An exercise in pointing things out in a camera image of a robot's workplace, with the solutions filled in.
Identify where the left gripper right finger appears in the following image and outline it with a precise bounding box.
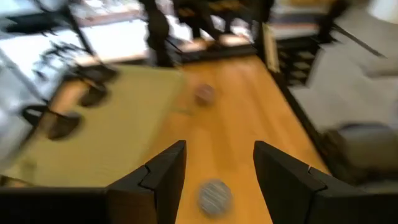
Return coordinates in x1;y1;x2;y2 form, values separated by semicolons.
253;140;358;224

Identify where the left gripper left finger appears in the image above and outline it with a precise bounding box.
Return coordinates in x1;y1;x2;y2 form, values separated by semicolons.
105;139;187;224

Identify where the blue speckled ball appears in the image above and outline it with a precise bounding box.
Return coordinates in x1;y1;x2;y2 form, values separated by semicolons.
197;179;234;218

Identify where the green perforated metal shelf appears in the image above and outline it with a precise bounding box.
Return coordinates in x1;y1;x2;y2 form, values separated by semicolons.
0;63;187;188

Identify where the black candle holder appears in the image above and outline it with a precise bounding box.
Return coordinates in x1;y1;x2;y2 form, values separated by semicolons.
23;105;84;141

